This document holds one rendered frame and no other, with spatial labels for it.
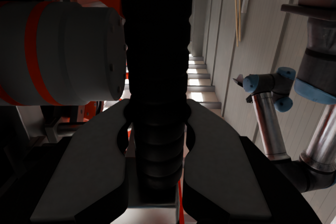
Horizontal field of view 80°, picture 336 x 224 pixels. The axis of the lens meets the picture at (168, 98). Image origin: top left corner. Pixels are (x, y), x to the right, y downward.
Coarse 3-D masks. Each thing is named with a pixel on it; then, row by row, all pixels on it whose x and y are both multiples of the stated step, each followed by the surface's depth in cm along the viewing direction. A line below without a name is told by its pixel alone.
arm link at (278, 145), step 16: (256, 80) 83; (272, 80) 84; (256, 96) 84; (256, 112) 84; (272, 112) 80; (272, 128) 79; (272, 144) 78; (272, 160) 76; (288, 160) 75; (288, 176) 74; (304, 176) 74
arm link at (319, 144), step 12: (324, 120) 68; (324, 132) 69; (312, 144) 74; (324, 144) 70; (300, 156) 78; (312, 156) 74; (324, 156) 71; (312, 168) 74; (324, 168) 72; (312, 180) 74; (324, 180) 74
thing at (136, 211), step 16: (128, 160) 18; (128, 176) 16; (128, 192) 15; (144, 192) 15; (160, 192) 15; (176, 192) 15; (128, 208) 14; (144, 208) 14; (160, 208) 14; (176, 208) 15
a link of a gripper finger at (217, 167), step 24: (192, 120) 10; (216, 120) 10; (192, 144) 10; (216, 144) 9; (240, 144) 9; (192, 168) 8; (216, 168) 8; (240, 168) 8; (192, 192) 7; (216, 192) 7; (240, 192) 7; (192, 216) 7; (216, 216) 7; (240, 216) 6; (264, 216) 6
